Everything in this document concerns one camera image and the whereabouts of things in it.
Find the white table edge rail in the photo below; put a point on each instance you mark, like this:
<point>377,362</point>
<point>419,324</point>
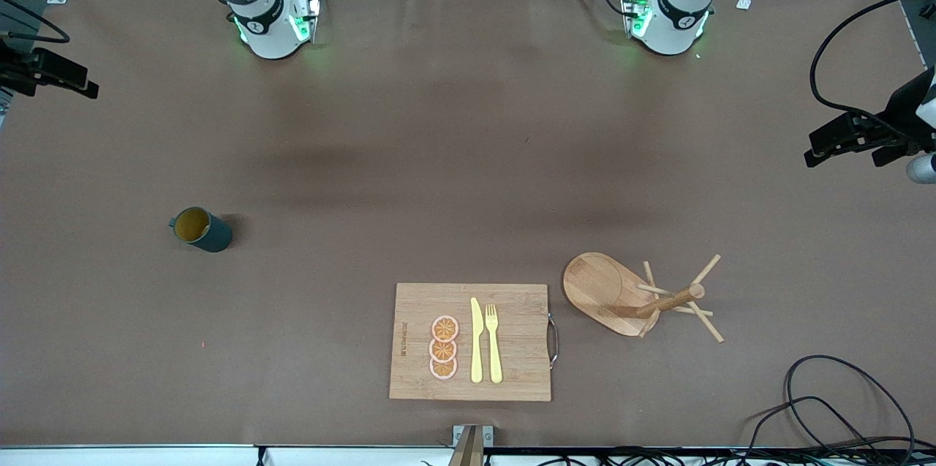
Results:
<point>146,456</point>

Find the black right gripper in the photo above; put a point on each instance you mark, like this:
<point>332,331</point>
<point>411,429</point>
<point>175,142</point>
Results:
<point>16,72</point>

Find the dark green ribbed cup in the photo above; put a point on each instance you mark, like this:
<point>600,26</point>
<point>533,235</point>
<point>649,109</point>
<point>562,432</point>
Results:
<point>208,232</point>

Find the yellow plastic fork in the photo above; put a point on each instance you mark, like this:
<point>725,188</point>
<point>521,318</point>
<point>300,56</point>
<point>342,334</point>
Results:
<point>494,352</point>

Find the yellow plastic knife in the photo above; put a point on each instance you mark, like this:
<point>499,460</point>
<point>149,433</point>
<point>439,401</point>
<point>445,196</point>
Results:
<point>477,349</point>

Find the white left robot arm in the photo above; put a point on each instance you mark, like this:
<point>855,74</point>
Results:
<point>676,12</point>

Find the wooden mug tree stand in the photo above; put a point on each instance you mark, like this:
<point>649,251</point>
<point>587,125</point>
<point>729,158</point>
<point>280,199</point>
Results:
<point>607,290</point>

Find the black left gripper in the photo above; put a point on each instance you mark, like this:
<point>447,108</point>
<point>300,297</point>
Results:
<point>898,117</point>

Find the orange slice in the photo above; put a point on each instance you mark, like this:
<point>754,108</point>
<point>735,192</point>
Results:
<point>443,369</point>
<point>442,350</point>
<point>445,328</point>

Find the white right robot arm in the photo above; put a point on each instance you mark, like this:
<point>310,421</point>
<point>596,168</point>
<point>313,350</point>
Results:
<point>263,20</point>

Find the bamboo cutting board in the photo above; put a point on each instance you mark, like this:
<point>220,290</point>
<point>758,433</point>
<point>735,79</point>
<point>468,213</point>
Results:
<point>519,349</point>

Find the metal bracket with wooden strip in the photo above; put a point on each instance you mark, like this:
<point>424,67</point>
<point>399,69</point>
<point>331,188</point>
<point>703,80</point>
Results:
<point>472,444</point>

